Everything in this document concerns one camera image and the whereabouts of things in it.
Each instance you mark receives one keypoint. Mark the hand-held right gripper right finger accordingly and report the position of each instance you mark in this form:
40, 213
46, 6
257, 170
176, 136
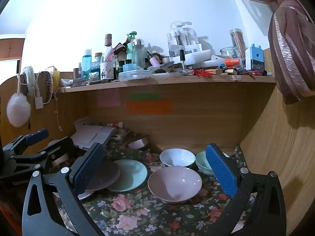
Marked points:
221, 169

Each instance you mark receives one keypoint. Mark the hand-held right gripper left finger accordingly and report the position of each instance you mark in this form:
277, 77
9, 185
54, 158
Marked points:
87, 169

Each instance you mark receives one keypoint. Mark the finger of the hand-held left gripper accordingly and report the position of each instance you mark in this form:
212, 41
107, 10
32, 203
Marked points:
37, 136
61, 146

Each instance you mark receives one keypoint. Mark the small green bowl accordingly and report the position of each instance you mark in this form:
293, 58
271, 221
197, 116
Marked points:
203, 163

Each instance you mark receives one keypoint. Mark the white plate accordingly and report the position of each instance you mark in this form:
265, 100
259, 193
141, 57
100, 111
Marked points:
85, 195

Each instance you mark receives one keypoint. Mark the large pale blue bowl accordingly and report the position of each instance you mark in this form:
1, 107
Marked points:
130, 174

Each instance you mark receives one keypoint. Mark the white bowl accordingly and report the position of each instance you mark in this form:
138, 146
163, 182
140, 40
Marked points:
177, 157

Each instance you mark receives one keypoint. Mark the pink bowl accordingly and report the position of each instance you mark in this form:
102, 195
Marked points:
172, 184

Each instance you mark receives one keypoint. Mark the cream box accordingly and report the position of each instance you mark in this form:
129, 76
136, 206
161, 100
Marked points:
60, 158

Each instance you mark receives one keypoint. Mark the white cardboard box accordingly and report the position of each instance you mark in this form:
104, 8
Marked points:
91, 134

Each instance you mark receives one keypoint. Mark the white fluffy puff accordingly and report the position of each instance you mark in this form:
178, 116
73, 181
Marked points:
18, 109

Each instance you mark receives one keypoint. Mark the wooden desk hutch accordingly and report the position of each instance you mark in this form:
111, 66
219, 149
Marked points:
196, 127

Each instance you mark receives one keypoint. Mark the stack of paper cards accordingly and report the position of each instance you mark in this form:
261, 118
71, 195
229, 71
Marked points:
123, 135

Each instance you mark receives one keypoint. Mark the patterned headband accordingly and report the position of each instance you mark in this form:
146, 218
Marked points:
48, 86

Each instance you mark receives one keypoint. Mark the red and white tube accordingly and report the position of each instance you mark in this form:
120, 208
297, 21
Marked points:
114, 125

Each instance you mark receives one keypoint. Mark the small white box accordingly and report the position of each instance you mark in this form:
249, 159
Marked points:
137, 143

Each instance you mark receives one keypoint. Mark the white fluffy headband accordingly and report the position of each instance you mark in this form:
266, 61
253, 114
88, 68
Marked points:
30, 78

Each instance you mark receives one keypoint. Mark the pink sticky note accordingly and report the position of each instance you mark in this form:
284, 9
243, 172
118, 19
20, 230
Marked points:
108, 100

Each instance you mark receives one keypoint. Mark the dark floral tablecloth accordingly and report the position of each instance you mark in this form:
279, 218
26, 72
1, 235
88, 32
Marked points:
147, 213

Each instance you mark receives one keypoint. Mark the blue glass bottle cork cap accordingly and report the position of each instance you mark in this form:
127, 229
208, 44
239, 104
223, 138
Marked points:
96, 67

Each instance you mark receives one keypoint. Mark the orange sticky note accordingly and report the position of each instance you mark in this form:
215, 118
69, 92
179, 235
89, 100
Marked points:
147, 107

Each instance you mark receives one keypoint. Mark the blue liquid bottle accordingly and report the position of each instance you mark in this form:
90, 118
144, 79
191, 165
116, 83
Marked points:
87, 62

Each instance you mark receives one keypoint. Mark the clear bottle with figure label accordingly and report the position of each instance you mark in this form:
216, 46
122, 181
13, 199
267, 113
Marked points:
107, 66

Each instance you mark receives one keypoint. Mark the green sticky note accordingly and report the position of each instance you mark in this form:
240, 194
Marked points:
144, 96

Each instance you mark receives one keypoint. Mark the red tassel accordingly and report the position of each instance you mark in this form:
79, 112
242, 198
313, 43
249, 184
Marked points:
204, 73

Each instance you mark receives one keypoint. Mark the clear flat plastic box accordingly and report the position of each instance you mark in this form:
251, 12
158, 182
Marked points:
135, 74

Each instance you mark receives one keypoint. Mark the light blue jar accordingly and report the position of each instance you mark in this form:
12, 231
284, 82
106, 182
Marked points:
129, 67

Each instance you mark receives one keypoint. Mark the orange capped bottle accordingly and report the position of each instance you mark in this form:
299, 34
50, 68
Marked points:
232, 62

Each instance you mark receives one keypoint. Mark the long white box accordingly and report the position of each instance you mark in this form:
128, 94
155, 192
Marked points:
196, 57

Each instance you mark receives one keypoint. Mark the blue and white pencil sharpener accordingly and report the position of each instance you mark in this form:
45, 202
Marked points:
254, 59

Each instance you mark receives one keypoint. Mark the short glass jar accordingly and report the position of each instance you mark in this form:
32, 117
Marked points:
228, 53

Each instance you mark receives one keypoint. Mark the black mascara tube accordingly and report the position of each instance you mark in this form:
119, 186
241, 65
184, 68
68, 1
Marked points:
182, 59

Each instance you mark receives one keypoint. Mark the green pump bottle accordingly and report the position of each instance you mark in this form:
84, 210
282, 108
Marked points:
130, 49

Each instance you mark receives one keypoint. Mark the clear glass bottle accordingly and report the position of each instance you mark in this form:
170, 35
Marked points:
139, 54

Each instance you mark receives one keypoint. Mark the pink cosmetic bottle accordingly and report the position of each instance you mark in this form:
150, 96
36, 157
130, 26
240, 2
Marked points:
153, 59

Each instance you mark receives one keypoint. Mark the tall clear jar of sticks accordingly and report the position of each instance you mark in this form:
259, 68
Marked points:
237, 41

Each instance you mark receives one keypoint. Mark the pink satin curtain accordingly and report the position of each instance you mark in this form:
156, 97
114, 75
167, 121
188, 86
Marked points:
290, 54

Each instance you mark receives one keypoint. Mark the clear blister pack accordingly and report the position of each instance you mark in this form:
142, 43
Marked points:
176, 40
192, 38

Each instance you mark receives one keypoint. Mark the brown wall cabinet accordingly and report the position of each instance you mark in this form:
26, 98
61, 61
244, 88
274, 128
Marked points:
9, 48

